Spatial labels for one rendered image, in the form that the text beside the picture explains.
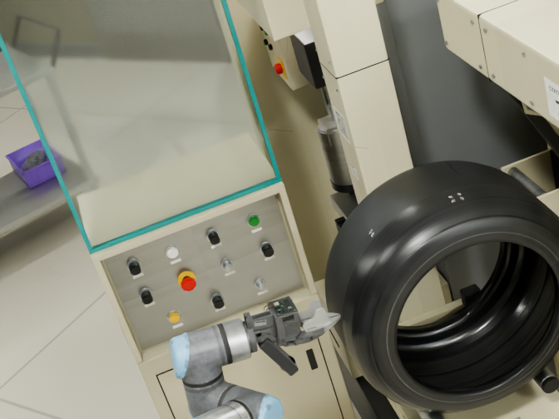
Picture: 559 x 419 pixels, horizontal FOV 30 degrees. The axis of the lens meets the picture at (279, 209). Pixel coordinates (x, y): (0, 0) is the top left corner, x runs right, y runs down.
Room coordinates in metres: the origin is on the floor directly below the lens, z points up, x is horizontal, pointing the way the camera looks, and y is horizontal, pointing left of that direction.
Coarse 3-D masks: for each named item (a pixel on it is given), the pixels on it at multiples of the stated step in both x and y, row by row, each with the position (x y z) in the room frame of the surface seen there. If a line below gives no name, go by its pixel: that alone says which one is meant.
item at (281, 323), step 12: (276, 300) 1.90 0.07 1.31; (288, 300) 1.89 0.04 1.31; (264, 312) 1.86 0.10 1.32; (276, 312) 1.86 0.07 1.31; (288, 312) 1.85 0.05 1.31; (252, 324) 1.84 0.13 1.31; (264, 324) 1.84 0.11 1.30; (276, 324) 1.83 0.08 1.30; (288, 324) 1.84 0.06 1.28; (252, 336) 1.83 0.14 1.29; (264, 336) 1.84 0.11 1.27; (276, 336) 1.85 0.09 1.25; (288, 336) 1.84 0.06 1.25; (252, 348) 1.82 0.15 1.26
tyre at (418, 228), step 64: (384, 192) 1.99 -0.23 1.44; (448, 192) 1.89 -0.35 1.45; (512, 192) 1.89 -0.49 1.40; (384, 256) 1.82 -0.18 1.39; (448, 256) 1.79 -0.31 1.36; (512, 256) 2.09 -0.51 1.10; (384, 320) 1.78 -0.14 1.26; (448, 320) 2.08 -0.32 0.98; (512, 320) 2.03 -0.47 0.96; (384, 384) 1.79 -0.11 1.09; (448, 384) 1.92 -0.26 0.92; (512, 384) 1.81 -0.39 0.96
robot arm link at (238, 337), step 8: (232, 320) 1.87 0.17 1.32; (240, 320) 1.86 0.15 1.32; (232, 328) 1.84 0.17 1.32; (240, 328) 1.83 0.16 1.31; (232, 336) 1.82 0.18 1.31; (240, 336) 1.82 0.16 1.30; (248, 336) 1.83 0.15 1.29; (232, 344) 1.81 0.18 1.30; (240, 344) 1.81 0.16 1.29; (248, 344) 1.81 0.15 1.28; (232, 352) 1.81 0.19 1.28; (240, 352) 1.81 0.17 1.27; (248, 352) 1.81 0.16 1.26; (240, 360) 1.82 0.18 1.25
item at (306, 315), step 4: (316, 300) 1.90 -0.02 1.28; (312, 304) 1.89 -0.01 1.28; (316, 304) 1.89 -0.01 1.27; (320, 304) 1.89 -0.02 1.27; (308, 308) 1.89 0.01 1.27; (312, 308) 1.89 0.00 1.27; (316, 308) 1.89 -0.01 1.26; (304, 312) 1.89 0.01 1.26; (308, 312) 1.89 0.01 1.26; (312, 312) 1.89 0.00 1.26; (300, 316) 1.89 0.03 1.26; (304, 316) 1.89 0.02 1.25; (308, 316) 1.89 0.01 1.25; (312, 316) 1.89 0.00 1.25; (332, 316) 1.88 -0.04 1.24; (300, 320) 1.89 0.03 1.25; (304, 320) 1.89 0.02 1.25; (300, 324) 1.89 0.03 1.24
